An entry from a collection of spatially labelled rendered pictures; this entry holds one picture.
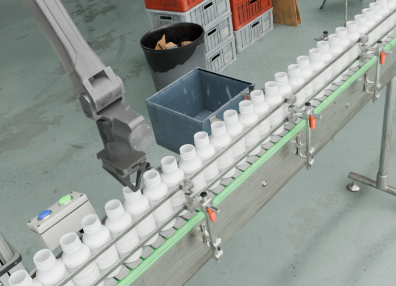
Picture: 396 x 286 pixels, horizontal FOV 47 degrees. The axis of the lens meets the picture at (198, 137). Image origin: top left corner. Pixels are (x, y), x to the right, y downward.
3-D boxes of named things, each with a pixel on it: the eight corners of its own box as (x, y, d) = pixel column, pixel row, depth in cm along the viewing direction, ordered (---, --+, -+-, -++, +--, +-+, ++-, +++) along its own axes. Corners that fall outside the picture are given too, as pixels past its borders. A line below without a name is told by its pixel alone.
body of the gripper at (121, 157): (119, 145, 104) (111, 118, 100) (149, 160, 98) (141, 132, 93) (97, 160, 101) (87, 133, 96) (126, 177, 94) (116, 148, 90)
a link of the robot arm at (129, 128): (110, 72, 92) (75, 92, 87) (148, 85, 84) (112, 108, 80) (125, 120, 99) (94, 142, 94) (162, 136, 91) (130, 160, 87)
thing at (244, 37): (238, 54, 416) (236, 31, 403) (204, 47, 440) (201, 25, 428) (274, 28, 450) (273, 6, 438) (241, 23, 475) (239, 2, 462)
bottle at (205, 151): (204, 174, 129) (195, 127, 120) (223, 178, 127) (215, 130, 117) (195, 188, 125) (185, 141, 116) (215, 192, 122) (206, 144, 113)
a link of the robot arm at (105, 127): (108, 99, 95) (86, 112, 92) (129, 108, 91) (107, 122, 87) (117, 126, 99) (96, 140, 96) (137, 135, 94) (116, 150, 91)
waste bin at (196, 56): (188, 137, 321) (171, 55, 285) (147, 120, 349) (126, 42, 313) (229, 107, 345) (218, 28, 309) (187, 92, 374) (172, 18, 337)
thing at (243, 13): (236, 31, 403) (233, 7, 391) (201, 25, 428) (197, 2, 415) (273, 6, 438) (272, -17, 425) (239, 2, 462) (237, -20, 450)
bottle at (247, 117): (249, 159, 132) (243, 112, 122) (237, 150, 136) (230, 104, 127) (265, 150, 134) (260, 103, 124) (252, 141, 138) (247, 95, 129)
